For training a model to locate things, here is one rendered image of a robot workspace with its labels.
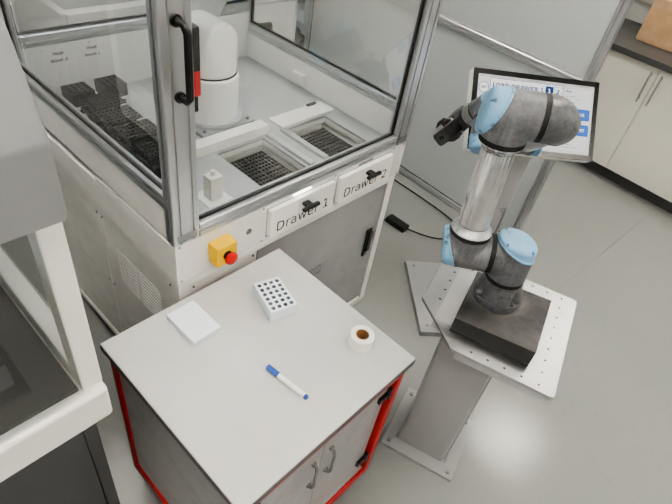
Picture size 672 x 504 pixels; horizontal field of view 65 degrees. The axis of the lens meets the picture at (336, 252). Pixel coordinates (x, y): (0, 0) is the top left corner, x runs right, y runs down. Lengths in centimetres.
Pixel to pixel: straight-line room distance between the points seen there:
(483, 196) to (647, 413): 171
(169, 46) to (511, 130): 77
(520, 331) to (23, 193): 129
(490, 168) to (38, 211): 99
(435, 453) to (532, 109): 140
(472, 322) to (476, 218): 32
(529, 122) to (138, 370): 112
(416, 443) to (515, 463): 42
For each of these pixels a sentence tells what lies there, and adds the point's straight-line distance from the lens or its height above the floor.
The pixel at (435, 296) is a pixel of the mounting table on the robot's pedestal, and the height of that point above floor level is 76.
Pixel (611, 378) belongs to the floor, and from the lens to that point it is 292.
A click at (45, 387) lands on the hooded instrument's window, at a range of 118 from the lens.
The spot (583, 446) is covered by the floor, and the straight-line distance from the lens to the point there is 260.
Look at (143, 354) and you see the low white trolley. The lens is 148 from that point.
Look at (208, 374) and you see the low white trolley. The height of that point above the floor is 76.
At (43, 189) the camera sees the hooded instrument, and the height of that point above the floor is 143.
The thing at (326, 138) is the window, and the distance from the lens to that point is 171.
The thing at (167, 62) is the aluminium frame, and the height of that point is 145.
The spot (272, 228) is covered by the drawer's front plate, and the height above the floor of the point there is 86.
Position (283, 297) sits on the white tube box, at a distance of 155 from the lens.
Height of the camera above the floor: 193
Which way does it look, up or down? 41 degrees down
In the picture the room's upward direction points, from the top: 11 degrees clockwise
